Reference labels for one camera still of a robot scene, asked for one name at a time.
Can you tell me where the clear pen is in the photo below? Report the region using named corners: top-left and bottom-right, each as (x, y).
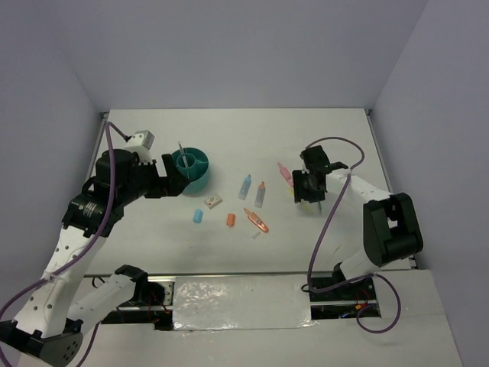
top-left (178, 141), bottom-right (189, 168)

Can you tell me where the silver foil cover plate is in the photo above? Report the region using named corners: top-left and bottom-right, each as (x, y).
top-left (173, 274), bottom-right (315, 331)

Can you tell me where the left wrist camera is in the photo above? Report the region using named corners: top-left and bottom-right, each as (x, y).
top-left (125, 130), bottom-right (155, 150)

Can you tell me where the blue marker cap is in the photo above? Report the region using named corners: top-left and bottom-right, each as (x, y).
top-left (193, 209), bottom-right (203, 224)

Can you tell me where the orange marker cap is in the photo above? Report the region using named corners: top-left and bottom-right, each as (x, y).
top-left (226, 213), bottom-right (235, 227)

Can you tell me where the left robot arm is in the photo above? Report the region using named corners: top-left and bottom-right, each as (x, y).
top-left (1, 149), bottom-right (189, 366)

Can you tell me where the yellow thin pen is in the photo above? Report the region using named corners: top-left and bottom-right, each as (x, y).
top-left (287, 187), bottom-right (313, 213)

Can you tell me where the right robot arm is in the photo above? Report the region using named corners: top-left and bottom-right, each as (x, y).
top-left (292, 146), bottom-right (423, 299)

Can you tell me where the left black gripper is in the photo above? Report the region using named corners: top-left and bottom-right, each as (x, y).
top-left (118, 154), bottom-right (190, 206)

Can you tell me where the teal round organizer container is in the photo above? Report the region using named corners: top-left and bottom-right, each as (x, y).
top-left (171, 147), bottom-right (210, 195)

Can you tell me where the orange utility cutter pen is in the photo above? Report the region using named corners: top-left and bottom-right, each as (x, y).
top-left (244, 208), bottom-right (269, 233)

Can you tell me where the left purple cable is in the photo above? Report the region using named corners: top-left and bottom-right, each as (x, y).
top-left (0, 122), bottom-right (131, 367)

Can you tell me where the white eraser box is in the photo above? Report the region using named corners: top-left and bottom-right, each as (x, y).
top-left (205, 194), bottom-right (222, 209)

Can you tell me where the blue highlighter marker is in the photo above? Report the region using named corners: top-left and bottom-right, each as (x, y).
top-left (238, 174), bottom-right (251, 200)

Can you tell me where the orange highlighter marker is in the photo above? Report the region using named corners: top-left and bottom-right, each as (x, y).
top-left (254, 181), bottom-right (266, 208)

